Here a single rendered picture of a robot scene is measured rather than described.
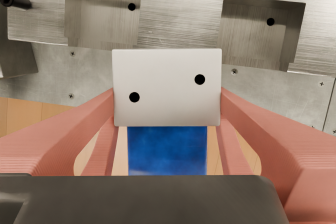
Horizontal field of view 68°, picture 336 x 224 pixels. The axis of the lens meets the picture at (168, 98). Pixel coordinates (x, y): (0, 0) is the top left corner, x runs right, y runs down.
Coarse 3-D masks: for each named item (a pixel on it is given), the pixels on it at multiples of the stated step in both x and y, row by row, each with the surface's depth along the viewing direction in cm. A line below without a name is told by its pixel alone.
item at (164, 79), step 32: (128, 64) 11; (160, 64) 11; (192, 64) 11; (128, 96) 11; (160, 96) 11; (192, 96) 11; (128, 128) 13; (160, 128) 13; (192, 128) 13; (128, 160) 13; (160, 160) 13; (192, 160) 13
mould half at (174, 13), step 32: (32, 0) 17; (64, 0) 17; (160, 0) 17; (192, 0) 17; (288, 0) 16; (320, 0) 16; (32, 32) 18; (160, 32) 17; (192, 32) 17; (320, 32) 16; (288, 64) 17; (320, 64) 17
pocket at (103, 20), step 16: (80, 0) 20; (96, 0) 20; (112, 0) 20; (128, 0) 20; (64, 16) 17; (80, 16) 20; (96, 16) 20; (112, 16) 20; (128, 16) 20; (64, 32) 18; (80, 32) 20; (96, 32) 20; (112, 32) 20; (128, 32) 20; (96, 48) 19; (112, 48) 19; (128, 48) 19
